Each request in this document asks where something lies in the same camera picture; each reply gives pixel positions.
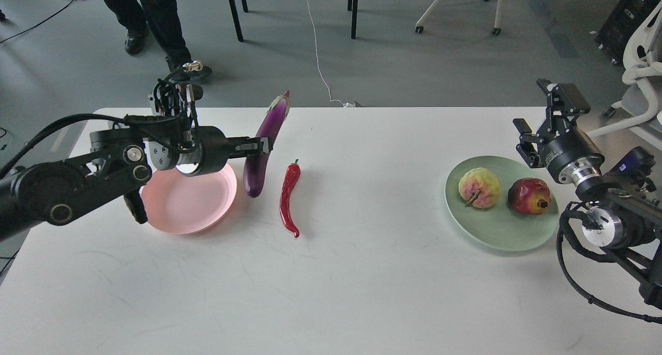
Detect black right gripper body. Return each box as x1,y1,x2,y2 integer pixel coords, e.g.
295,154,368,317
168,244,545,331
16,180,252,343
534,126,605,186

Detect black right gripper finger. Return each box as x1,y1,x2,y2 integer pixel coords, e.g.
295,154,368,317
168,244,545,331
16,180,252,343
536,79,591,130
513,119,544,169

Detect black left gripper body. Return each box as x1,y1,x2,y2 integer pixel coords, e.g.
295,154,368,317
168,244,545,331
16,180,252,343
176,126,244,176

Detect purple eggplant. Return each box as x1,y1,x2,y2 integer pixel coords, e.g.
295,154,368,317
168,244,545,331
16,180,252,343
243,90,290,198

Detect red pomegranate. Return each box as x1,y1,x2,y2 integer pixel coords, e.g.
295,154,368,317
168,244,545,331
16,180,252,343
507,177,552,215

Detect yellow green custard apple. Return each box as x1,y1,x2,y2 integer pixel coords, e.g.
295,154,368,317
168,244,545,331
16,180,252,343
457,167,502,209

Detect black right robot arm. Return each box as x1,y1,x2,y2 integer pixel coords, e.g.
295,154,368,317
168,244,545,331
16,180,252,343
513,79,661,324

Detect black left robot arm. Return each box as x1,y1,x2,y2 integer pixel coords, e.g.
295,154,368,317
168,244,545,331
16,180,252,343
1,112,275,240

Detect red chili pepper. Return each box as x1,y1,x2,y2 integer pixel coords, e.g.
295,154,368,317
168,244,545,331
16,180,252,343
279,159,301,239

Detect pink plate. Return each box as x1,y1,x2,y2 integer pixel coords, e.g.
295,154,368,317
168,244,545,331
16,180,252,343
140,164,238,235

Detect white office chair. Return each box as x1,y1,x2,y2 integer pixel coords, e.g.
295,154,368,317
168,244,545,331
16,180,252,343
588,2,661,150

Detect green plate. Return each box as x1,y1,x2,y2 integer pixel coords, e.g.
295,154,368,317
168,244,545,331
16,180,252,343
444,155,560,252

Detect black cabinet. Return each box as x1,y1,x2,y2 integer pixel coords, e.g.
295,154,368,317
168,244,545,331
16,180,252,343
595,0,660,65

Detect person legs in black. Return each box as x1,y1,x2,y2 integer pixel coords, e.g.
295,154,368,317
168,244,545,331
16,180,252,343
102,0,192,72

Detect black table legs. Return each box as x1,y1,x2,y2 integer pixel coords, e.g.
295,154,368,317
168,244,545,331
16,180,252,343
228,0,359,43

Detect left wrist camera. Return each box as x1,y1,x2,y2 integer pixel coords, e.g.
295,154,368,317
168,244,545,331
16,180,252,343
149,61,205,129

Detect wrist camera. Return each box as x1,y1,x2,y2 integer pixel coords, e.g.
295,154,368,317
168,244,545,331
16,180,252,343
609,146,655,188
149,61,205,129

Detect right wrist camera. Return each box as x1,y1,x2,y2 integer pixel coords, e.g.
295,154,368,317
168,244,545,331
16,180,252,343
609,146,655,188

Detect white cable on floor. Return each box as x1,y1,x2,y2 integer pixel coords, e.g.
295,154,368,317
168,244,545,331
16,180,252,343
298,0,356,108

